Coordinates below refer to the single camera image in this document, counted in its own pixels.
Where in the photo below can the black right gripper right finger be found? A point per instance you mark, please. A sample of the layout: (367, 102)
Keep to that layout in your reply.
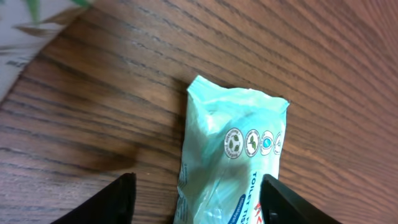
(281, 205)

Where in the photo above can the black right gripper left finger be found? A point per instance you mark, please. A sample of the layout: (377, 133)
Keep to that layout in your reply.
(114, 204)

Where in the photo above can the teal tissue packet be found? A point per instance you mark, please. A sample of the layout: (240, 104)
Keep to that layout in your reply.
(233, 137)

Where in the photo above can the white cream tube gold cap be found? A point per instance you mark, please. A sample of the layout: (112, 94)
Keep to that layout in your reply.
(27, 26)

